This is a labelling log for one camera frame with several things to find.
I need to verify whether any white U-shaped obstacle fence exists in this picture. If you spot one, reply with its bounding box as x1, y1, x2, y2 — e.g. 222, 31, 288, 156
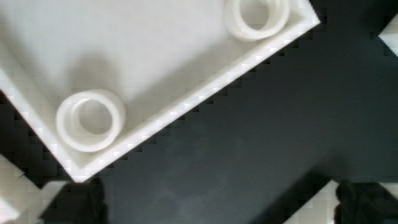
0, 155, 66, 224

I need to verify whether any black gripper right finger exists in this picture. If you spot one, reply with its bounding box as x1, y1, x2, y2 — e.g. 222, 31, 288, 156
334, 181, 398, 224

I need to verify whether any white square tabletop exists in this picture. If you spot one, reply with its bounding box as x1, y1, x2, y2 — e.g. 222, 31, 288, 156
0, 0, 320, 181

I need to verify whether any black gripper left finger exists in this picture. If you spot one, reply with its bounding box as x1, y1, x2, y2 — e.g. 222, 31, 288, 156
41, 181, 108, 224

